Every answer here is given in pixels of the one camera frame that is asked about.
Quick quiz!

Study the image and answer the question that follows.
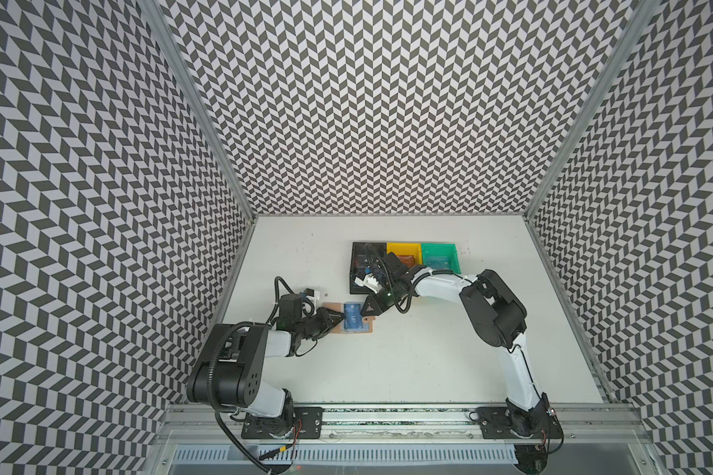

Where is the black plastic bin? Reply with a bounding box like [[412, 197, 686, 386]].
[[349, 241, 386, 295]]

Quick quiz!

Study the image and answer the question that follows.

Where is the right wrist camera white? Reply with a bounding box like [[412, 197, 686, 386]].
[[354, 271, 382, 293]]

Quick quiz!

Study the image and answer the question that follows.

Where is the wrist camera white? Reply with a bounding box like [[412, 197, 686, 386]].
[[301, 288, 321, 303], [354, 271, 382, 293]]

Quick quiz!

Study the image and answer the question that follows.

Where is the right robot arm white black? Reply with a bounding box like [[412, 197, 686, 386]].
[[353, 243, 564, 452]]

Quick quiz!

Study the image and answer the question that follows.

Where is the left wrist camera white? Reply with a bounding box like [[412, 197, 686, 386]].
[[301, 288, 321, 303]]

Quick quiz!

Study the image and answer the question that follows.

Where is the green plastic bin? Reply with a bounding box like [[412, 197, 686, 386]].
[[421, 243, 461, 274]]

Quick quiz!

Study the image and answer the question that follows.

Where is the red card in yellow bin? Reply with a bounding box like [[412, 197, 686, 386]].
[[396, 255, 417, 269]]

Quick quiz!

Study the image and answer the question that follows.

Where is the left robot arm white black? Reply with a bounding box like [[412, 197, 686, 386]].
[[186, 276, 346, 439]]

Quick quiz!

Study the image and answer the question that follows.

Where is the tan leather card holder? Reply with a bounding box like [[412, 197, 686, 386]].
[[323, 302, 374, 334]]

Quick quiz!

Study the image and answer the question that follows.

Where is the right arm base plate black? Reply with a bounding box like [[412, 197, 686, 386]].
[[475, 407, 564, 441]]

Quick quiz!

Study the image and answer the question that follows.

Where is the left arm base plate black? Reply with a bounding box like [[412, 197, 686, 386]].
[[241, 406, 324, 441]]

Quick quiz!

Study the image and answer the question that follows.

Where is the teal card in green bin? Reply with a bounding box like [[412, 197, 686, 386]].
[[425, 255, 452, 270]]

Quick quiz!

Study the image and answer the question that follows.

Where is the yellow plastic bin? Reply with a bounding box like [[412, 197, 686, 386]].
[[386, 243, 423, 265]]

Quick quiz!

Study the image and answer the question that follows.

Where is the aluminium mounting rail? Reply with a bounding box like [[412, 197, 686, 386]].
[[154, 403, 652, 445]]

